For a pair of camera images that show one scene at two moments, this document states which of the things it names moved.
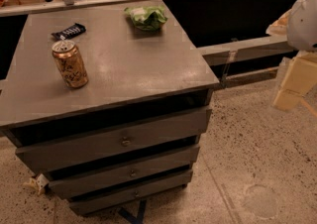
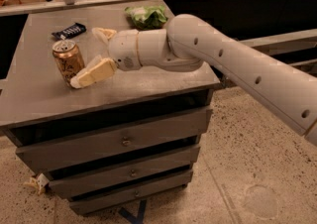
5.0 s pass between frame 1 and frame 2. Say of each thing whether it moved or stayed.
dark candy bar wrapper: stayed
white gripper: moved
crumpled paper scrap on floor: stayed
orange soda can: stayed
